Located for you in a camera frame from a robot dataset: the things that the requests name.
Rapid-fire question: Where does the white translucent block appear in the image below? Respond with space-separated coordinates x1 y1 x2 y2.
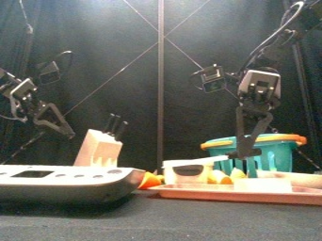
233 177 294 193

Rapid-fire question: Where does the pale wooden knife block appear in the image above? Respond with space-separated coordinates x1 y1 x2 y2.
74 128 124 168

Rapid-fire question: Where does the black knife handle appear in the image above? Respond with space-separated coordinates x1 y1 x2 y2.
115 120 130 142
103 113 118 135
110 114 123 137

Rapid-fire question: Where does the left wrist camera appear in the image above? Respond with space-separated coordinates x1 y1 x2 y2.
36 60 63 85

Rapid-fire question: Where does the teal basket with orange rim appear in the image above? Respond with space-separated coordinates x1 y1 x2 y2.
199 133 309 179

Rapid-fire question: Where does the vertical metal frame pole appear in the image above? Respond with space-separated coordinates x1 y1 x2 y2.
156 0 166 175

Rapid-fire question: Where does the yellow toy food piece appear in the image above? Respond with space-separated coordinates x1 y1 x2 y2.
229 167 247 181
207 169 234 185

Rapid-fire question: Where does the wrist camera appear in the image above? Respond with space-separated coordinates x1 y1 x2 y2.
201 64 229 94
36 60 63 85

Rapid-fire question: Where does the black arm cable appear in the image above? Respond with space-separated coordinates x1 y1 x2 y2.
239 0 307 73

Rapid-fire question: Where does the orange toy food piece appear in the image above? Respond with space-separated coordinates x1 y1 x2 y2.
138 170 163 190

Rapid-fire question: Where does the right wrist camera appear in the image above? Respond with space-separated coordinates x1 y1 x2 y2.
201 64 229 94

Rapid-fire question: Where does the dark slanted frame post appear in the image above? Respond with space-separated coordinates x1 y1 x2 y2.
283 0 322 172

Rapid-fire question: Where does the grey toy appliance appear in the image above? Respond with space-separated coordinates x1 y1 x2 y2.
0 164 147 205

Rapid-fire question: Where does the pink plastic tray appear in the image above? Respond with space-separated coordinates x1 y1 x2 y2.
147 183 322 207

